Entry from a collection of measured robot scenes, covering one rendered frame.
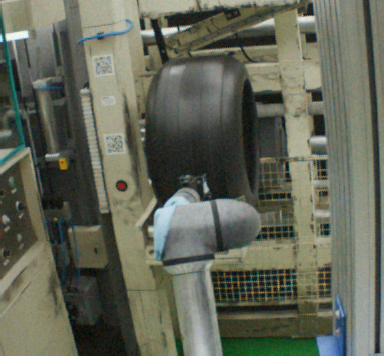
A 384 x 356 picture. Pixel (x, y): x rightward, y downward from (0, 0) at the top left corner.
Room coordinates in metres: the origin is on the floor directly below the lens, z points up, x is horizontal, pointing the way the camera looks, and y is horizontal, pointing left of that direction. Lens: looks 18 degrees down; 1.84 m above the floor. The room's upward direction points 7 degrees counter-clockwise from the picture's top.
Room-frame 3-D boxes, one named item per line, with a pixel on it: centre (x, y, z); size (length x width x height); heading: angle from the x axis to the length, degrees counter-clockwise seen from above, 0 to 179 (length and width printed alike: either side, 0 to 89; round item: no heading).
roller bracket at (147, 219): (2.36, 0.17, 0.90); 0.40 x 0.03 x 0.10; 166
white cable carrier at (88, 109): (2.35, 0.34, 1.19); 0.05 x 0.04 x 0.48; 166
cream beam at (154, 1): (2.57, -0.20, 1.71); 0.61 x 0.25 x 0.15; 76
